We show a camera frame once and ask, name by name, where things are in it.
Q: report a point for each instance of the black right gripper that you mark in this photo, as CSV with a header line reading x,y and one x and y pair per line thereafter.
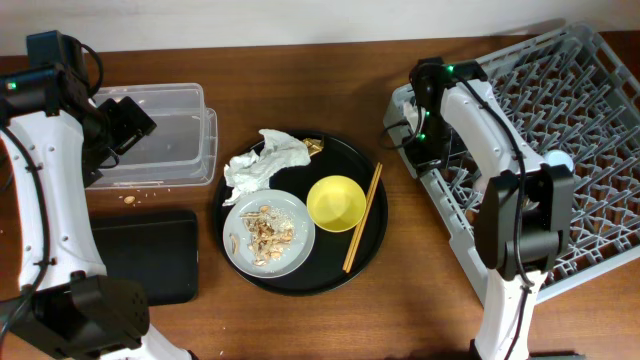
x,y
421,160

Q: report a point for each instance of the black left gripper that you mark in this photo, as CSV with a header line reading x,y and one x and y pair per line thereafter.
x,y
136,124

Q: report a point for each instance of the yellow bowl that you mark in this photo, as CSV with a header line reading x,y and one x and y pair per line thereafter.
x,y
336,203

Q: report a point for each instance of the light blue cup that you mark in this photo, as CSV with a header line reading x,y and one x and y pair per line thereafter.
x,y
558,157

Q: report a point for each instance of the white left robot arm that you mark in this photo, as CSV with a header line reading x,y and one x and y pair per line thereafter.
x,y
57,139

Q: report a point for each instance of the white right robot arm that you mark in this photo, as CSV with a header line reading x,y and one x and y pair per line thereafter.
x,y
523,222

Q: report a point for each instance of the grey dishwasher rack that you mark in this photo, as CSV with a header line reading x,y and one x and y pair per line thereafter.
x,y
565,90

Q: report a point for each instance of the clear plastic bin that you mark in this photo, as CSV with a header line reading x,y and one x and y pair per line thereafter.
x,y
180,152

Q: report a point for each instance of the wooden chopstick outer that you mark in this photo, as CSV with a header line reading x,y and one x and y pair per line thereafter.
x,y
356,238

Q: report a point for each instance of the gold foil wrapper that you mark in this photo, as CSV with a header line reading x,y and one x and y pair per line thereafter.
x,y
314,146

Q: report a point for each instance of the black rectangular bin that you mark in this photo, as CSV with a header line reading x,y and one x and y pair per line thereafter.
x,y
157,250

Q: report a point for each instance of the crumpled white napkin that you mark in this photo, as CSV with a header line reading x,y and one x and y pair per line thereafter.
x,y
251,172

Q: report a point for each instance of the round black tray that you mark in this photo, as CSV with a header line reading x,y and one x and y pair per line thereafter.
x,y
322,270

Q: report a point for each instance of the food scraps on plate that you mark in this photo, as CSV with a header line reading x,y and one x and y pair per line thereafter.
x,y
271,232

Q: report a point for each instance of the grey plate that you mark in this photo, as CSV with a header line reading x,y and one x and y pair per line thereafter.
x,y
235,237

